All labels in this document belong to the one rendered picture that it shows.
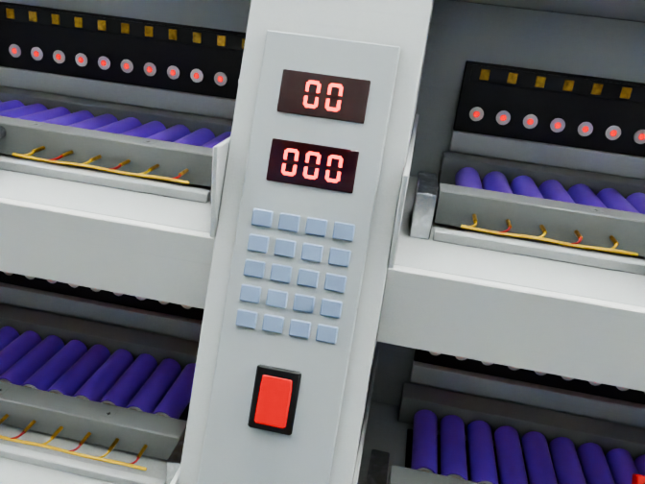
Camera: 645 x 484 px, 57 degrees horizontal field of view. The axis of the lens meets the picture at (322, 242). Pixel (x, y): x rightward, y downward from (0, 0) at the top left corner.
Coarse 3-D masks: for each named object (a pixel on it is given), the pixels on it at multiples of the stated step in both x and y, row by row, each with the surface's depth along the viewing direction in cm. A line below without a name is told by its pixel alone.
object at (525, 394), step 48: (432, 384) 48; (480, 384) 47; (528, 384) 47; (576, 384) 46; (384, 432) 46; (432, 432) 43; (480, 432) 44; (528, 432) 45; (576, 432) 45; (624, 432) 45; (384, 480) 37; (432, 480) 38; (480, 480) 40; (528, 480) 42; (576, 480) 40; (624, 480) 41
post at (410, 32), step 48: (288, 0) 31; (336, 0) 31; (384, 0) 30; (432, 0) 30; (240, 96) 32; (240, 144) 32; (240, 192) 32; (384, 192) 31; (384, 240) 31; (192, 432) 33; (192, 480) 33; (336, 480) 32
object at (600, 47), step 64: (0, 0) 55; (64, 0) 54; (128, 0) 53; (192, 0) 52; (448, 0) 49; (448, 64) 50; (512, 64) 49; (576, 64) 48; (640, 64) 48; (448, 128) 50; (384, 384) 51
